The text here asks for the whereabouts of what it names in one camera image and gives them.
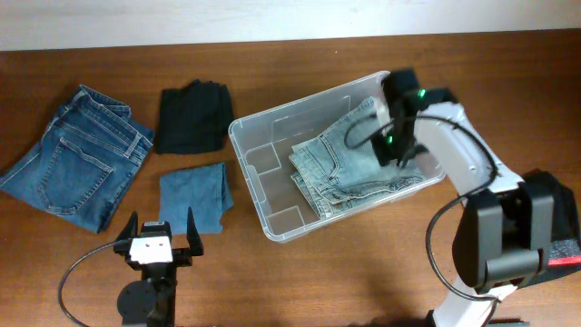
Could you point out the black folded garment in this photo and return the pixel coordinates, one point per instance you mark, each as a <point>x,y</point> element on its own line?
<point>194,119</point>

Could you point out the black garment with red stripe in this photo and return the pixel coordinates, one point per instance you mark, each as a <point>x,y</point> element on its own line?
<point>565,238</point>

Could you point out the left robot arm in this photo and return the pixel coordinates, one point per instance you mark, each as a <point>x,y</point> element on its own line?
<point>150,301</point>

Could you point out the small blue denim cloth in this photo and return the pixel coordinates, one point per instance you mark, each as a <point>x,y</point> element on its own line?
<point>204,190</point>

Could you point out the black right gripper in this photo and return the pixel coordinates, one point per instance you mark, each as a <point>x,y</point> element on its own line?
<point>384,158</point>

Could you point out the dark blue folded jeans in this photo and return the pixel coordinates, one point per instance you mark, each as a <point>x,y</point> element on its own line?
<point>85,162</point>

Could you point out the light blue jeans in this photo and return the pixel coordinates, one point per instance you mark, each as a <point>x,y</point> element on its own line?
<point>334,179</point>

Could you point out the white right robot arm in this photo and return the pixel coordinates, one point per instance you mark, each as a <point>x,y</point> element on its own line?
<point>504,235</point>

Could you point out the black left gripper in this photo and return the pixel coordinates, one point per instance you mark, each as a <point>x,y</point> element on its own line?
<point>181,258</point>

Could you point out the clear plastic storage bin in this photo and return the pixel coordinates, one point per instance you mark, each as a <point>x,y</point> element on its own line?
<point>263,143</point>

